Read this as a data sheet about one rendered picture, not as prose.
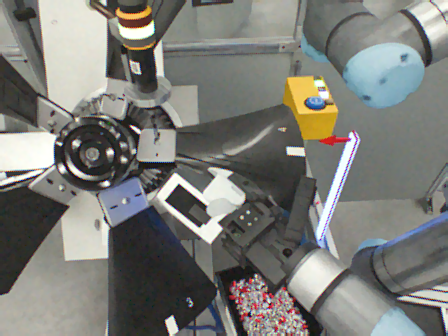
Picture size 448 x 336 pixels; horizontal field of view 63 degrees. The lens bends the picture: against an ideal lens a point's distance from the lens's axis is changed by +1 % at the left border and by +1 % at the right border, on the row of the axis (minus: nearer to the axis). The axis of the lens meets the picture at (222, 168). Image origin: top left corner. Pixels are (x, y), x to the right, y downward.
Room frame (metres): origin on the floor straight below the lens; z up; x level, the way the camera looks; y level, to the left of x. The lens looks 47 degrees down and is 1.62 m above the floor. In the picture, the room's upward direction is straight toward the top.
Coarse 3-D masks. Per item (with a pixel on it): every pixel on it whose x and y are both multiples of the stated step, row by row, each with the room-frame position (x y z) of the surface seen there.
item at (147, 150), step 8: (144, 136) 0.48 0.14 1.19; (152, 136) 0.48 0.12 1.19; (160, 136) 0.48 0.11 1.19; (168, 136) 0.48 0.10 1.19; (144, 144) 0.46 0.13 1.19; (152, 144) 0.46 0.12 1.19; (160, 144) 0.46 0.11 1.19; (168, 144) 0.46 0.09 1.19; (144, 152) 0.43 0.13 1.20; (152, 152) 0.44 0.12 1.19; (160, 152) 0.44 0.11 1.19; (168, 152) 0.44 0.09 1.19; (144, 160) 0.41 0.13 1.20; (152, 160) 0.42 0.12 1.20; (160, 160) 0.42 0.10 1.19; (168, 160) 0.42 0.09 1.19
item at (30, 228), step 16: (16, 192) 0.37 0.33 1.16; (32, 192) 0.38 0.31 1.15; (0, 208) 0.36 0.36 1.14; (16, 208) 0.37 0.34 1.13; (32, 208) 0.38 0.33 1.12; (48, 208) 0.39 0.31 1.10; (64, 208) 0.40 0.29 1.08; (0, 224) 0.35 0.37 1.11; (16, 224) 0.36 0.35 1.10; (32, 224) 0.37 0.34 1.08; (48, 224) 0.38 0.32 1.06; (0, 240) 0.34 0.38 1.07; (16, 240) 0.35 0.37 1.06; (32, 240) 0.36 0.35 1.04; (0, 256) 0.33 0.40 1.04; (16, 256) 0.34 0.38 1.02; (32, 256) 0.35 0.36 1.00; (0, 272) 0.32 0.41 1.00; (16, 272) 0.33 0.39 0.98; (0, 288) 0.31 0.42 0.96
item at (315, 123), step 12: (288, 84) 0.82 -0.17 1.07; (300, 84) 0.82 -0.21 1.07; (312, 84) 0.82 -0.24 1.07; (324, 84) 0.82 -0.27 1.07; (288, 96) 0.80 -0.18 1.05; (300, 96) 0.76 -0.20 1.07; (312, 96) 0.76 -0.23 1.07; (300, 108) 0.72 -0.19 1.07; (312, 108) 0.71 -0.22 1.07; (324, 108) 0.71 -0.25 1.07; (336, 108) 0.72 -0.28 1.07; (300, 120) 0.70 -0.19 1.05; (312, 120) 0.70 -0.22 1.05; (324, 120) 0.70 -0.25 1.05; (312, 132) 0.70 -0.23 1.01; (324, 132) 0.70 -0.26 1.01
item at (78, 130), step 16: (96, 112) 0.53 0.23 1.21; (64, 128) 0.42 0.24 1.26; (80, 128) 0.43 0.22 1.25; (96, 128) 0.43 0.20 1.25; (112, 128) 0.43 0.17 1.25; (128, 128) 0.48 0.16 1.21; (64, 144) 0.41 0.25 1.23; (80, 144) 0.41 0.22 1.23; (96, 144) 0.42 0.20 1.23; (112, 144) 0.42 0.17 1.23; (128, 144) 0.41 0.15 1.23; (64, 160) 0.40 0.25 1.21; (80, 160) 0.40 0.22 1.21; (96, 160) 0.40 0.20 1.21; (112, 160) 0.40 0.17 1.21; (128, 160) 0.40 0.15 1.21; (64, 176) 0.38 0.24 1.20; (80, 176) 0.38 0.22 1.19; (96, 176) 0.38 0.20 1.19; (112, 176) 0.38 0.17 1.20; (128, 176) 0.45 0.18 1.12
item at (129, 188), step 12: (132, 180) 0.44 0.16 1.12; (108, 192) 0.39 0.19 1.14; (120, 192) 0.40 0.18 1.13; (132, 192) 0.42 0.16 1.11; (144, 192) 0.43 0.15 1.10; (108, 204) 0.38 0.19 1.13; (120, 204) 0.39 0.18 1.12; (132, 204) 0.40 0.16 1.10; (144, 204) 0.41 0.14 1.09; (108, 216) 0.36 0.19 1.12; (120, 216) 0.37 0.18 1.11; (132, 216) 0.38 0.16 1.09
